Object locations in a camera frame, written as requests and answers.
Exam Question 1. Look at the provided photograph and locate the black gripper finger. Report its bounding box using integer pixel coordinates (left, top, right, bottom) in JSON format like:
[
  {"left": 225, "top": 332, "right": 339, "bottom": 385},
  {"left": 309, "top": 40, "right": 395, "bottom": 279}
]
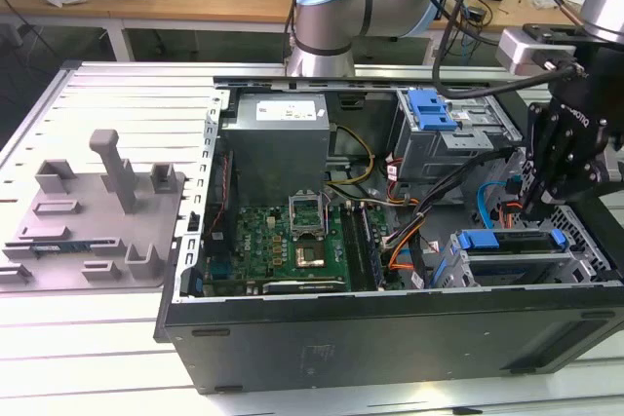
[
  {"left": 520, "top": 101, "right": 560, "bottom": 222},
  {"left": 545, "top": 118, "right": 611, "bottom": 206}
]

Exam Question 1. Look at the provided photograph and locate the hard disk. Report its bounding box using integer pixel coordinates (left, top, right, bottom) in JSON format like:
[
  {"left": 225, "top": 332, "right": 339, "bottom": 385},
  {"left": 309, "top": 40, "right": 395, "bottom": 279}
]
[{"left": 433, "top": 228, "right": 569, "bottom": 288}]

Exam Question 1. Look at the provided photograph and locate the metal disk bay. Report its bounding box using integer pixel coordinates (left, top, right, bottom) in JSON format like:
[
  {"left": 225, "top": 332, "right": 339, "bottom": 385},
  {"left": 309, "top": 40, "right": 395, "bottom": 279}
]
[{"left": 431, "top": 228, "right": 613, "bottom": 288}]

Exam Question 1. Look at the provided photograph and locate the metal drive cage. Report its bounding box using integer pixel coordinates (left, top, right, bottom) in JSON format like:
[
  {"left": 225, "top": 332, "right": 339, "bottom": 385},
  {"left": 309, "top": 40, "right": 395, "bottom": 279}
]
[{"left": 393, "top": 89, "right": 527, "bottom": 196}]

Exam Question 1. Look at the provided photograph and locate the blue plastic drive latch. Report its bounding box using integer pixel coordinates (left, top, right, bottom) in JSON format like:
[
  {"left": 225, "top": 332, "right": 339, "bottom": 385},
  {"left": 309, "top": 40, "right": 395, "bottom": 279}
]
[{"left": 408, "top": 89, "right": 459, "bottom": 132}]

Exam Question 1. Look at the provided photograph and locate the installed RAM stick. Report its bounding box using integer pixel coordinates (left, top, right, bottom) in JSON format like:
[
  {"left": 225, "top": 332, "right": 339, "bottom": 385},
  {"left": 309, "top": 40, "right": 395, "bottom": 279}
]
[{"left": 360, "top": 205, "right": 386, "bottom": 289}]

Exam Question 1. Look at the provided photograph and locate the black open PC case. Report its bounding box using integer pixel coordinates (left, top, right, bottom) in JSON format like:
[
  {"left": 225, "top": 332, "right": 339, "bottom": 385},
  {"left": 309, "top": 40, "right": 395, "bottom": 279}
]
[{"left": 153, "top": 67, "right": 624, "bottom": 396}]

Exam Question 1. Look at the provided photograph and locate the CPU socket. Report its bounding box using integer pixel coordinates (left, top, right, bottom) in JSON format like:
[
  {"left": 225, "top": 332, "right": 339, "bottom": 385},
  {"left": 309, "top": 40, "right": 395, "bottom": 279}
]
[{"left": 294, "top": 238, "right": 326, "bottom": 269}]

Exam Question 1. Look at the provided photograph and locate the metal socket cover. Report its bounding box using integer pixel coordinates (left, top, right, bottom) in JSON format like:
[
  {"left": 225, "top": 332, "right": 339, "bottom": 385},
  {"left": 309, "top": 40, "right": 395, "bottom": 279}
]
[{"left": 289, "top": 190, "right": 327, "bottom": 242}]

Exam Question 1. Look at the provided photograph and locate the grey power supply unit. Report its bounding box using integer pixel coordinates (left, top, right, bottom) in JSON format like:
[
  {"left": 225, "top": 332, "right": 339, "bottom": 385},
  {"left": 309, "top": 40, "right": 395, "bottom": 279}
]
[{"left": 221, "top": 93, "right": 332, "bottom": 193}]

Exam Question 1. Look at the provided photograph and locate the black graphics card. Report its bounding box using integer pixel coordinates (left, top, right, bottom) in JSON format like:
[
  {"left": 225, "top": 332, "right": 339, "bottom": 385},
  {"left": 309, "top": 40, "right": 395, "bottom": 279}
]
[{"left": 260, "top": 279, "right": 345, "bottom": 296}]

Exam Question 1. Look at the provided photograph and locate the green motherboard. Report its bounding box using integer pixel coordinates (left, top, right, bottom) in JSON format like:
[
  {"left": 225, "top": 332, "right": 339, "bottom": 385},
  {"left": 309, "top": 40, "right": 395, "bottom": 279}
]
[{"left": 202, "top": 204, "right": 391, "bottom": 296}]

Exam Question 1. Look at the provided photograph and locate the wooden desk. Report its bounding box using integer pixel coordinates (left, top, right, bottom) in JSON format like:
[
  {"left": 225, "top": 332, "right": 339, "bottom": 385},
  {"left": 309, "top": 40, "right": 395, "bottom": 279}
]
[{"left": 0, "top": 0, "right": 624, "bottom": 47}]

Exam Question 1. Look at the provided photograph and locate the grey parts rack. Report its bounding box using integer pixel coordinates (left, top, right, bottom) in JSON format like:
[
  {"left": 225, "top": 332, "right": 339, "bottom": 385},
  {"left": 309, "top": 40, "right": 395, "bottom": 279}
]
[{"left": 0, "top": 129, "right": 189, "bottom": 293}]

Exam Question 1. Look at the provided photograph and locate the red orange wire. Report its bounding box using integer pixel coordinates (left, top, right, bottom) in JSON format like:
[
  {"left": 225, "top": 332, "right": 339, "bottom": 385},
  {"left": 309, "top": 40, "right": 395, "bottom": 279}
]
[{"left": 495, "top": 197, "right": 521, "bottom": 230}]

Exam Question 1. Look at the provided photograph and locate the blue wire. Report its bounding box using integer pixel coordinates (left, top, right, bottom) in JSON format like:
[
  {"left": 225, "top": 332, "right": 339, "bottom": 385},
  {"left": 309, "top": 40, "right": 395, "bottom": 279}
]
[{"left": 476, "top": 180, "right": 513, "bottom": 231}]

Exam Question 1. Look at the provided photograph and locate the black camera cable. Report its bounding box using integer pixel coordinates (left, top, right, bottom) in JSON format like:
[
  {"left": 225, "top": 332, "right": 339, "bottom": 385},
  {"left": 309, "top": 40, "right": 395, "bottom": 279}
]
[{"left": 431, "top": 0, "right": 586, "bottom": 100}]

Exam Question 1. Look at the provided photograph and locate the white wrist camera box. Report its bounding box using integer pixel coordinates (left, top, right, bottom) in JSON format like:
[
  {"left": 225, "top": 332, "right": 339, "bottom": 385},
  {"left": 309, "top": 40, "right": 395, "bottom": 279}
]
[{"left": 496, "top": 23, "right": 591, "bottom": 77}]

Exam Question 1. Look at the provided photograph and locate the black cable bundle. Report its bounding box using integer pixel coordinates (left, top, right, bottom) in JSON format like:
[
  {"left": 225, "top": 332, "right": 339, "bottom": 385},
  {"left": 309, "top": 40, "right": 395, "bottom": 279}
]
[{"left": 413, "top": 147, "right": 518, "bottom": 222}]

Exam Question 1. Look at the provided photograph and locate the yellow wire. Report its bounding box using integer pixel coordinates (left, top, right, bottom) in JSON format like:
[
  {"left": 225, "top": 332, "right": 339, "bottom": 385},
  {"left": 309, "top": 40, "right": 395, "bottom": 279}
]
[{"left": 325, "top": 126, "right": 376, "bottom": 188}]

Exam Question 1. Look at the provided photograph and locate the red black twisted wire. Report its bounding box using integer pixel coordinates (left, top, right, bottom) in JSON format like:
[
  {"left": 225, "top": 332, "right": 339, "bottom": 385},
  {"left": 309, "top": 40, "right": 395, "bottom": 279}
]
[{"left": 219, "top": 152, "right": 234, "bottom": 242}]

